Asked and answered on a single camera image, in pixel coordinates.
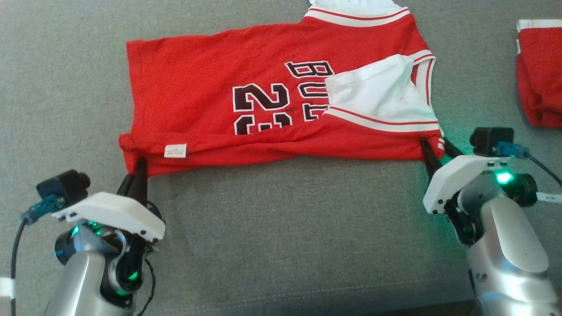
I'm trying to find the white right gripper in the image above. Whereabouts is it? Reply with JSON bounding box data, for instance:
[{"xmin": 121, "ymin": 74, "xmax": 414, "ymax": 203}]
[{"xmin": 419, "ymin": 137, "xmax": 512, "ymax": 215}]

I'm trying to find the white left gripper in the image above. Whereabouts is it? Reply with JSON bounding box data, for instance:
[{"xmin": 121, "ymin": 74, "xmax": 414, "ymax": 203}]
[{"xmin": 51, "ymin": 158, "xmax": 166, "ymax": 243}]

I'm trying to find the red white basketball jersey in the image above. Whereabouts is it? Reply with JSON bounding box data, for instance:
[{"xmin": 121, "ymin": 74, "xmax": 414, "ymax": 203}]
[{"xmin": 118, "ymin": 0, "xmax": 445, "ymax": 177}]

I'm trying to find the red shorts white waistband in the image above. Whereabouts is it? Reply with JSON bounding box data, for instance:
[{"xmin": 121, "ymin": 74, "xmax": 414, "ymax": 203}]
[{"xmin": 515, "ymin": 18, "xmax": 562, "ymax": 129}]

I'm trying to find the grey fabric sofa ottoman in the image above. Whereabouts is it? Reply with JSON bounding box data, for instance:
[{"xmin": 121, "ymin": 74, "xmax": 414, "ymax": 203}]
[{"xmin": 0, "ymin": 0, "xmax": 562, "ymax": 316}]

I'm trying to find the teal right cable connector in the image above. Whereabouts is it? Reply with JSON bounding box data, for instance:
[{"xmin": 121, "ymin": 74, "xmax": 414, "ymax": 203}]
[{"xmin": 496, "ymin": 141, "xmax": 530, "ymax": 160}]

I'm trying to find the teal cable connector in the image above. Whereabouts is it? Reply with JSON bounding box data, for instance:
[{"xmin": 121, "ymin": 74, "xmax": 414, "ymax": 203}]
[
  {"xmin": 21, "ymin": 195, "xmax": 65, "ymax": 225},
  {"xmin": 496, "ymin": 141, "xmax": 530, "ymax": 160}
]

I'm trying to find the teal left cable connector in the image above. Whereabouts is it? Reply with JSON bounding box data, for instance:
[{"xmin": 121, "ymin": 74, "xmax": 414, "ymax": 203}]
[{"xmin": 21, "ymin": 195, "xmax": 65, "ymax": 225}]

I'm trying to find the thin black left gripper cable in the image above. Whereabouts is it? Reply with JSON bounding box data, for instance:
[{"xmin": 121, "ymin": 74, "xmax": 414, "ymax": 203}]
[{"xmin": 135, "ymin": 256, "xmax": 157, "ymax": 316}]

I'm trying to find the black right camera cable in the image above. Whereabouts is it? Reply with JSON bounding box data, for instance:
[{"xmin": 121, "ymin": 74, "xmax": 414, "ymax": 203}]
[{"xmin": 526, "ymin": 153, "xmax": 562, "ymax": 187}]

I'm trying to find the black camera cable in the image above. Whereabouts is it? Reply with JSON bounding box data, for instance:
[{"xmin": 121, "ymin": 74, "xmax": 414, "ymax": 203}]
[
  {"xmin": 526, "ymin": 153, "xmax": 562, "ymax": 187},
  {"xmin": 9, "ymin": 217, "xmax": 28, "ymax": 316}
]

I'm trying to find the black left camera cable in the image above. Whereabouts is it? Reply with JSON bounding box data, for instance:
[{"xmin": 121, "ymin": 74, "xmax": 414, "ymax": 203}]
[{"xmin": 9, "ymin": 217, "xmax": 28, "ymax": 316}]

